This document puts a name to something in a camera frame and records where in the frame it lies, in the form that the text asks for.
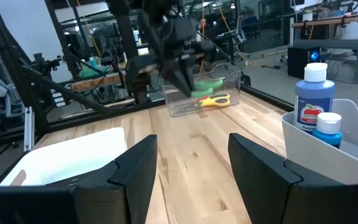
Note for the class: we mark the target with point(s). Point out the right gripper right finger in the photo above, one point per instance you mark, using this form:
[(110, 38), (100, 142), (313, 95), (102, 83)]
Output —
[(259, 180)]

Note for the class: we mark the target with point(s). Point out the grey office chair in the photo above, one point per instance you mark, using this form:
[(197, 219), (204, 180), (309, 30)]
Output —
[(238, 29)]

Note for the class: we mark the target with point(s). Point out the silver aluminium extrusion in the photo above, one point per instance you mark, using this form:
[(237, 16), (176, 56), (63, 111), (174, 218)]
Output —
[(29, 129)]

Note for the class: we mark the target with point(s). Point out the large blue paint bottle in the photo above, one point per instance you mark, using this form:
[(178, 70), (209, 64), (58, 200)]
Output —
[(314, 96)]

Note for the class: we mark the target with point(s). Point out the clear plastic container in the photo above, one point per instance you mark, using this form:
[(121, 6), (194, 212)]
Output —
[(232, 93)]

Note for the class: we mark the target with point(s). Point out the black background robot arm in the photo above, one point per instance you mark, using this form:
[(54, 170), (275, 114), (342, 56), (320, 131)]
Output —
[(43, 65)]

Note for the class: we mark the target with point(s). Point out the wooden top desk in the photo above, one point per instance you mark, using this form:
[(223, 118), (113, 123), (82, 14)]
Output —
[(337, 21)]

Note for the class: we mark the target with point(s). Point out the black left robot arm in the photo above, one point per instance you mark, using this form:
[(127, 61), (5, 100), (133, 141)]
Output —
[(129, 46)]

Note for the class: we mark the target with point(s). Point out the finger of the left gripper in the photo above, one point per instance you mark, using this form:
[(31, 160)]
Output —
[(176, 77), (188, 76)]

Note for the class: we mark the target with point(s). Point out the small blue paint bottle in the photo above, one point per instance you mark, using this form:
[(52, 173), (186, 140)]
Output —
[(328, 130)]

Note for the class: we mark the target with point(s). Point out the grey plastic bin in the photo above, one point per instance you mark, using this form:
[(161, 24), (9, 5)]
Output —
[(322, 165)]

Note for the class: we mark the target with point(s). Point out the wooden workbench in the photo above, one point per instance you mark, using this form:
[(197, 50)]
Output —
[(104, 82)]

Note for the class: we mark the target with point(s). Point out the person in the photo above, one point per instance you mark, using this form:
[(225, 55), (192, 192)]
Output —
[(202, 26)]

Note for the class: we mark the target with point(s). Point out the teal green bag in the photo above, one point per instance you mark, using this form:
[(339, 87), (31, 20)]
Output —
[(93, 70)]

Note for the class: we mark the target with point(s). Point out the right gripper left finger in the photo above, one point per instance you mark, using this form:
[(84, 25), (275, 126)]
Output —
[(135, 174)]

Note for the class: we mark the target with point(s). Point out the white plastic bin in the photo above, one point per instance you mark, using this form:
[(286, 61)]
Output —
[(73, 155)]

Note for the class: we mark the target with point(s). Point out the black computer tower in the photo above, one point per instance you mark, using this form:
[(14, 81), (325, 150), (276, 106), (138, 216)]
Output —
[(303, 62)]

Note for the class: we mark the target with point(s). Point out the black metal rig frame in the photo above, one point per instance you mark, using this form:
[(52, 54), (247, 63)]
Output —
[(12, 62)]

